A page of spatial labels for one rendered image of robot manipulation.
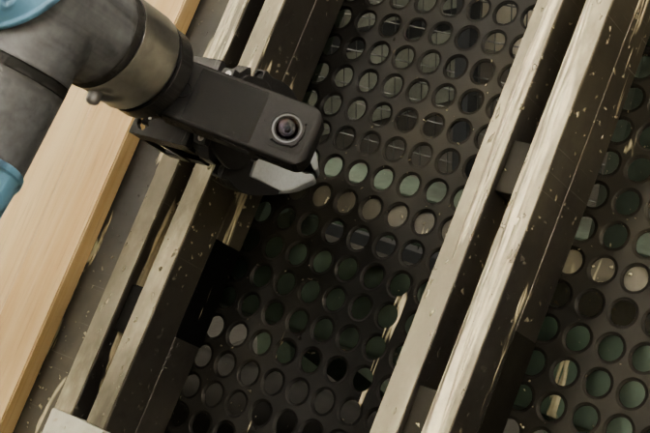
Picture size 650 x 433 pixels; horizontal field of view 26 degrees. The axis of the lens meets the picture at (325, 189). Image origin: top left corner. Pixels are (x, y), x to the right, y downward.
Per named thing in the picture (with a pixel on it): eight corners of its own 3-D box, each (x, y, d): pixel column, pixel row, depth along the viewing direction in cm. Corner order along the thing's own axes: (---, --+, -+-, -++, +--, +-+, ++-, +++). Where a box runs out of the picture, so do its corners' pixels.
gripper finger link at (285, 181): (272, 167, 118) (207, 124, 111) (326, 181, 114) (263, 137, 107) (257, 201, 117) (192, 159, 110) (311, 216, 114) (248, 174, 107)
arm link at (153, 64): (162, -5, 95) (114, 104, 93) (202, 25, 98) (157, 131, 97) (88, -17, 99) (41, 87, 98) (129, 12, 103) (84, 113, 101)
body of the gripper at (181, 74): (211, 77, 113) (114, 8, 103) (292, 94, 107) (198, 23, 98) (173, 164, 111) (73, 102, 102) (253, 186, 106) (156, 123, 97)
